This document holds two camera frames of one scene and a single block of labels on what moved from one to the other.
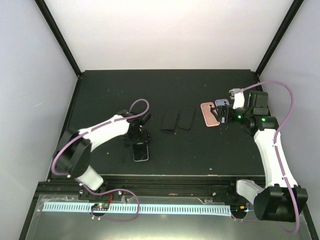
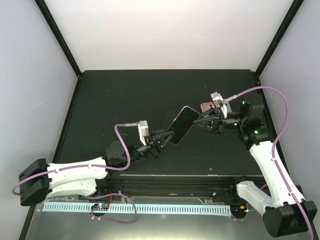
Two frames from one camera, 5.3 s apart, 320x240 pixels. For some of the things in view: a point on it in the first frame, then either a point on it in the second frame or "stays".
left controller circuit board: [100, 206] stays
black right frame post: [279, 37] stays
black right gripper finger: [215, 112] -> [205, 120]
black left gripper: [146, 138] -> [153, 141]
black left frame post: [59, 38] stays
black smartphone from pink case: [169, 121] -> [178, 125]
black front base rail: [61, 186] stays
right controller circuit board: [239, 208] stays
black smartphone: [140, 152] -> [182, 124]
